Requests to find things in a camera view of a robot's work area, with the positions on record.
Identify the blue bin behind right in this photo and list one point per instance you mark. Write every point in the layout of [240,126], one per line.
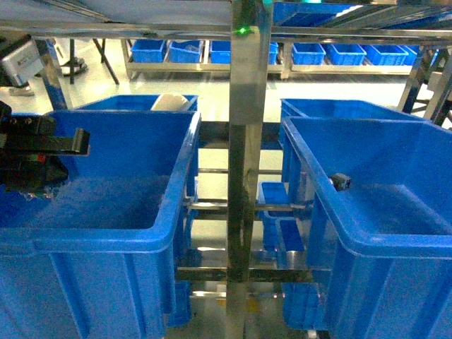
[349,109]

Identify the steel rack upright post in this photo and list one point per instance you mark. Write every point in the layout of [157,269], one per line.
[250,40]

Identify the white object in bin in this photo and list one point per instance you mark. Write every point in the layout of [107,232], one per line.
[173,102]

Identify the large blue bin left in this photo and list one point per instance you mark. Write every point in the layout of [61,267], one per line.
[97,260]

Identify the blue bin behind left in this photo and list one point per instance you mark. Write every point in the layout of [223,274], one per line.
[132,103]

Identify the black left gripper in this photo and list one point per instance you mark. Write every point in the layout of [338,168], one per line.
[37,174]

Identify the green mushroom push button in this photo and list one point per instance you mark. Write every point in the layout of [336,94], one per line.
[340,181]

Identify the large blue bin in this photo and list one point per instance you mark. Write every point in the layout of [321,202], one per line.
[97,260]
[387,239]

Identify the large blue bin right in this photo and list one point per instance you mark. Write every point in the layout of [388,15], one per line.
[387,239]

